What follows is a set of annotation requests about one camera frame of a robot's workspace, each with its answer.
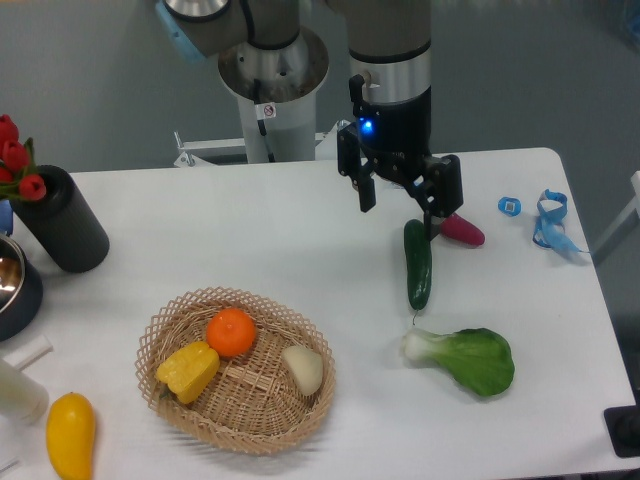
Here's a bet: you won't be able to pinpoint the dark steel bowl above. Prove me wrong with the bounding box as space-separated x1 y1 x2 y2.
1 234 43 341

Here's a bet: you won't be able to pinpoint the yellow mango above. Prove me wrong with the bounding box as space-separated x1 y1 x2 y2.
45 392 96 480

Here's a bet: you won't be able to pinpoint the black cable on pedestal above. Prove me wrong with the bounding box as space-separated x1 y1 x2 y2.
252 78 277 164

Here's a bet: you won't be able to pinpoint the white garlic clove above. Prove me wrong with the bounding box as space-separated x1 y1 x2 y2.
281 345 324 396

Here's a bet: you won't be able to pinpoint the black ribbed vase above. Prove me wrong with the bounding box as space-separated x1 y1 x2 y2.
10 165 110 273

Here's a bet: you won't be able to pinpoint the green bok choy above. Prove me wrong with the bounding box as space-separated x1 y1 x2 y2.
401 327 516 398

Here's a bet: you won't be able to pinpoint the woven wicker basket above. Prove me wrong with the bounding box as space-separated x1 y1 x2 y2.
135 287 336 455

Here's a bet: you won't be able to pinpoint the black device at table edge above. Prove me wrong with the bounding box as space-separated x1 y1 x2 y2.
604 406 639 458

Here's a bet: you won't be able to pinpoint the magenta sweet potato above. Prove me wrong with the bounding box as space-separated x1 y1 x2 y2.
440 213 485 247

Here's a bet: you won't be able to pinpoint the yellow bell pepper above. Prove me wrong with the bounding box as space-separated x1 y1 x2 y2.
155 341 220 404

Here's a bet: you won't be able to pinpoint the orange tangerine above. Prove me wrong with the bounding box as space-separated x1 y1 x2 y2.
206 308 256 358

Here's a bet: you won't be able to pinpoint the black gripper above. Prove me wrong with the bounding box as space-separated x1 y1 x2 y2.
337 74 463 241

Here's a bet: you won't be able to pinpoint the white plastic bottle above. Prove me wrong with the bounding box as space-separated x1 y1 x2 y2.
1 359 49 425

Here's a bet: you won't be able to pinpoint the green cucumber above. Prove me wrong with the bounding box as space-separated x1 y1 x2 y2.
403 219 432 311

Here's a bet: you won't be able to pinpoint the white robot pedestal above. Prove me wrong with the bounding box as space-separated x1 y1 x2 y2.
174 26 329 167

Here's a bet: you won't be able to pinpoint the blue tape roll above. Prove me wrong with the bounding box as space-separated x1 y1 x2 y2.
498 196 522 217

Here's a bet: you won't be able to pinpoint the small white block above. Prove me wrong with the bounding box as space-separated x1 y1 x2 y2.
3 335 53 371

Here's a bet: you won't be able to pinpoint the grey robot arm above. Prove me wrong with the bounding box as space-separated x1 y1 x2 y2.
156 1 463 239

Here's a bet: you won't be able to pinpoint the blue ribbon strap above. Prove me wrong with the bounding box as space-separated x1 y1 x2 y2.
531 189 591 259

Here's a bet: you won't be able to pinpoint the red artificial tulips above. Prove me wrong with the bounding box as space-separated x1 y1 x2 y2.
1 114 47 202

